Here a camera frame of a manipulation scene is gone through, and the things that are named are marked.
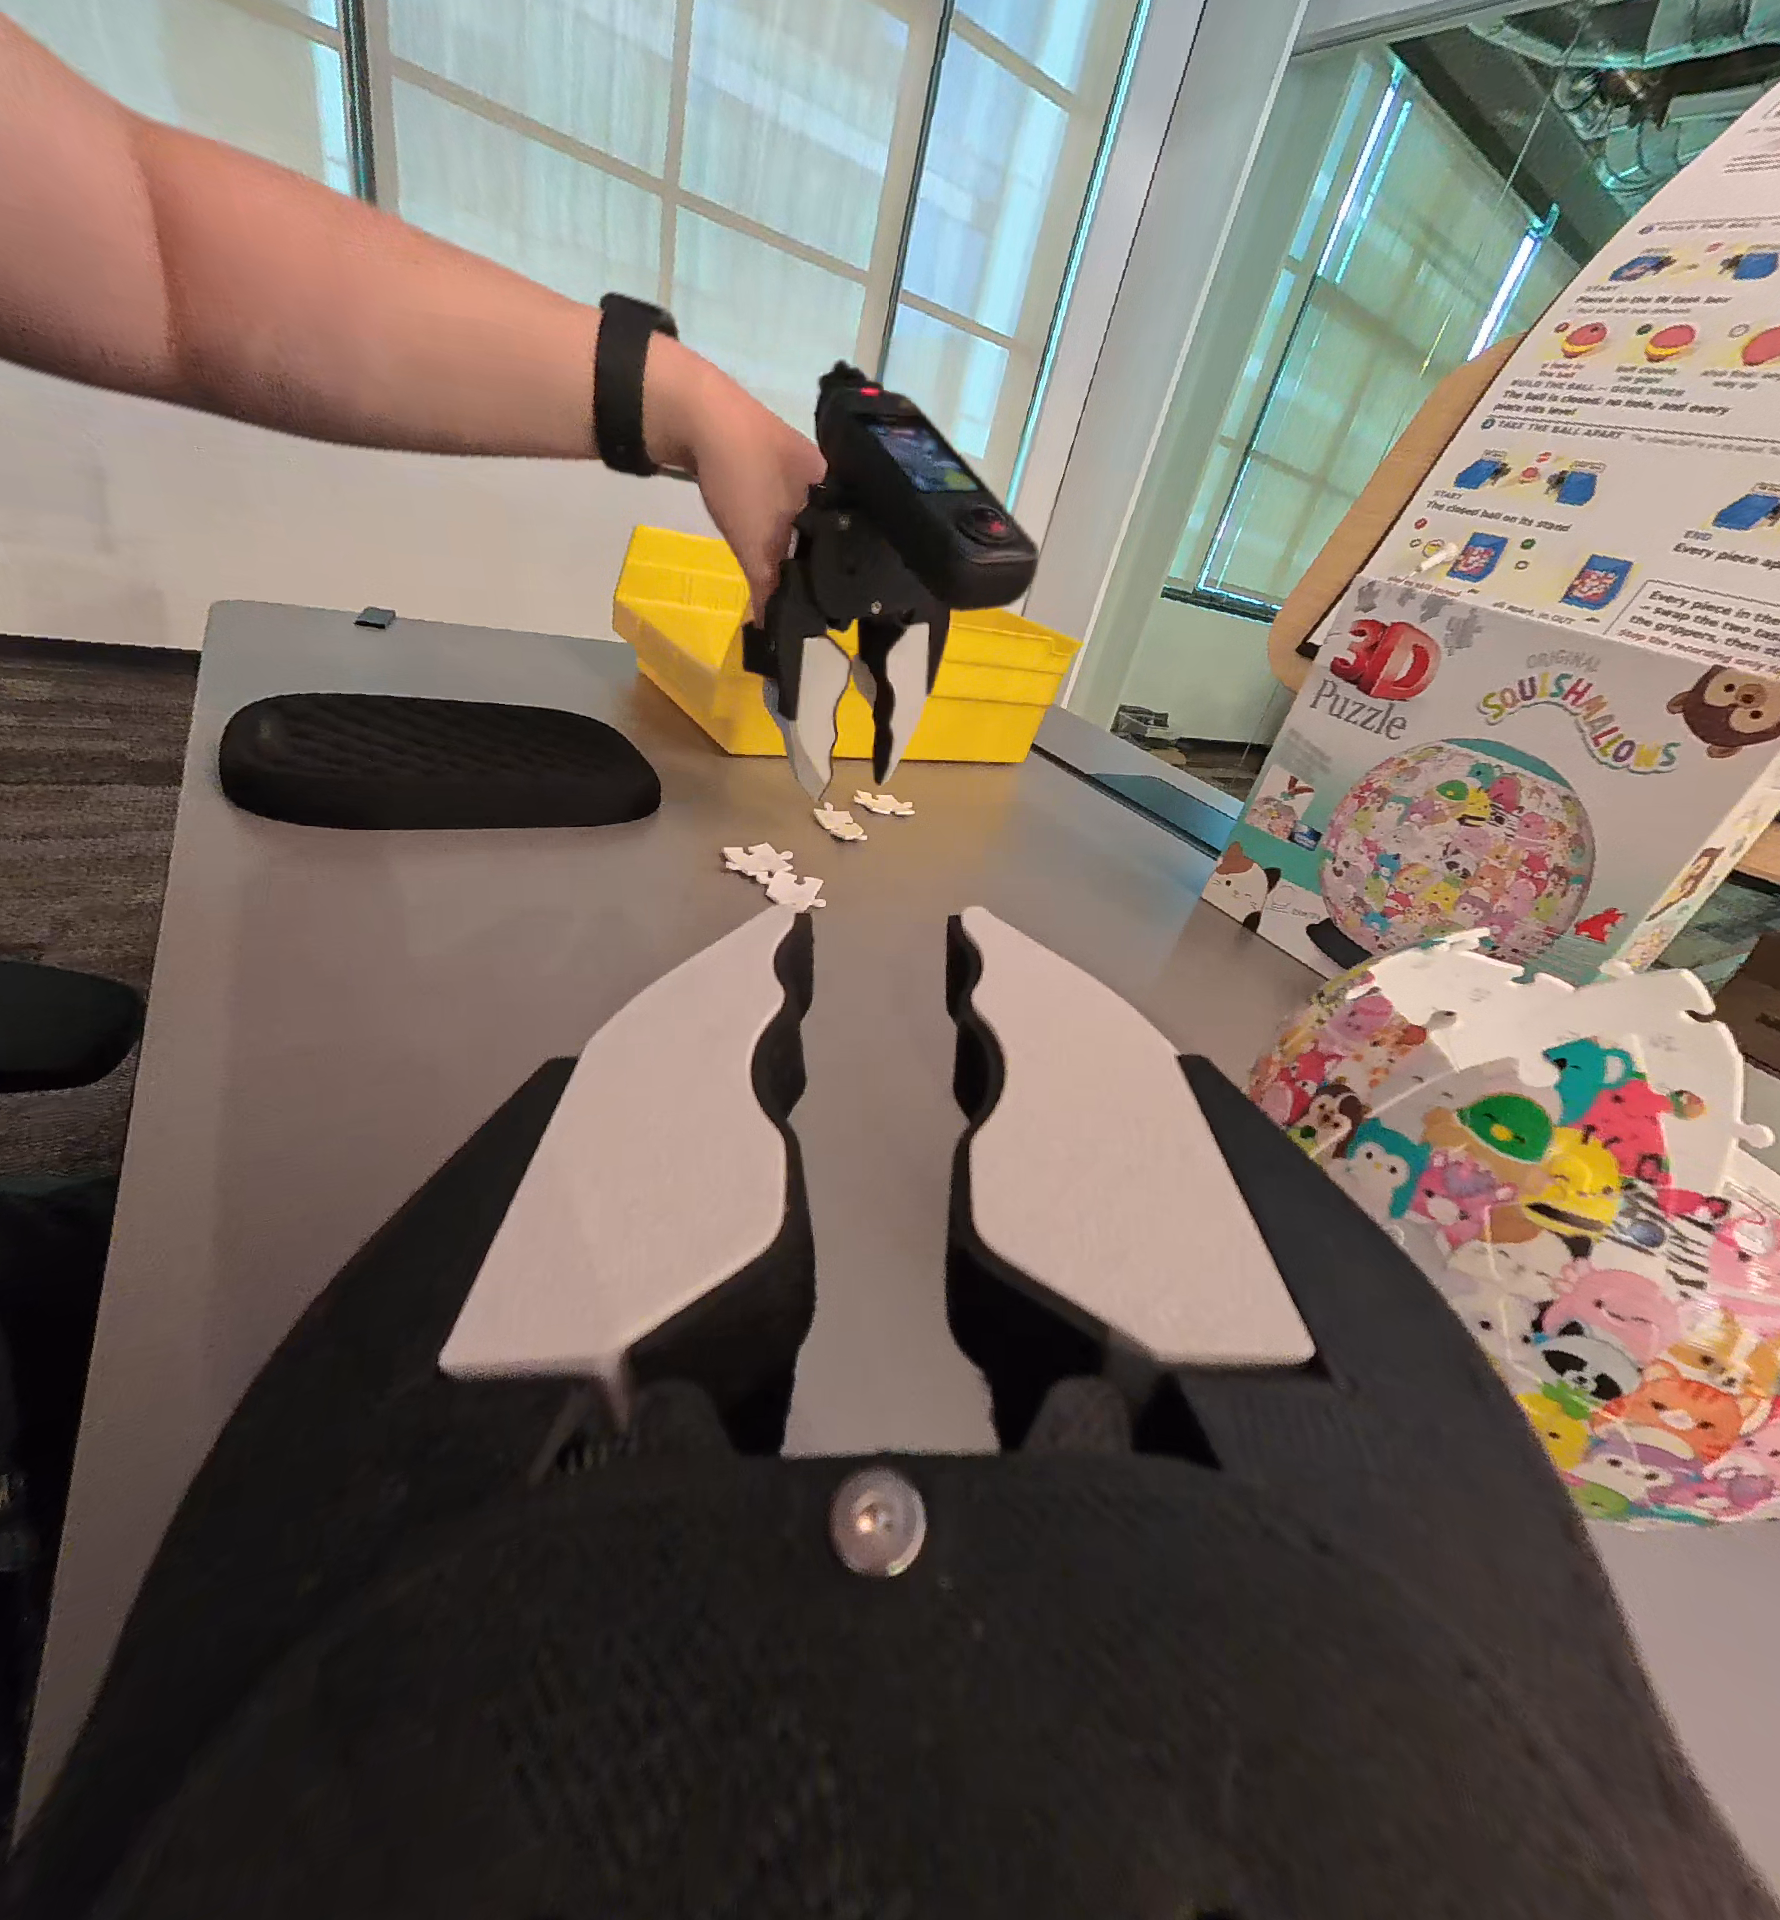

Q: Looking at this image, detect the black wristband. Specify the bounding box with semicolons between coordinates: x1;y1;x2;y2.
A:
592;292;679;481

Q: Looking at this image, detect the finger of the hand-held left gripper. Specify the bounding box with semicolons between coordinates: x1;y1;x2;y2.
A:
768;629;854;801
851;611;939;789

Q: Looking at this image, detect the black quilted pad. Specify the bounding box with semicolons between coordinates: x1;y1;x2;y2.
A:
217;694;665;831

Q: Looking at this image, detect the white sign board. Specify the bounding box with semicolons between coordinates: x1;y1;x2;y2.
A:
1265;45;1780;886

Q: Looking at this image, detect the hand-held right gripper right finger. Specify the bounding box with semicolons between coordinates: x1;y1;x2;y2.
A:
945;904;1318;1375

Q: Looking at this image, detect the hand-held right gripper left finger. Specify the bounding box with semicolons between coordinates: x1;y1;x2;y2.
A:
441;904;817;1379

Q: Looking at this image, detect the person's black jacket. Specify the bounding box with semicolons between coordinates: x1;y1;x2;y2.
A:
0;1177;118;1920

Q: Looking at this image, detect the yellow plastic bin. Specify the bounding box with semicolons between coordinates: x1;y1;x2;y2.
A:
610;526;1084;764

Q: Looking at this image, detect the colourful puzzle box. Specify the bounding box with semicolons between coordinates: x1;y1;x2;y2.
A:
1201;577;1780;984

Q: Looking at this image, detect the colourful puzzle ball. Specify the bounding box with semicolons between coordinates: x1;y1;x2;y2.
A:
1247;929;1780;1532

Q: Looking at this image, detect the pile of white puzzle pieces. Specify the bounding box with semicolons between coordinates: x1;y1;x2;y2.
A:
720;787;923;916

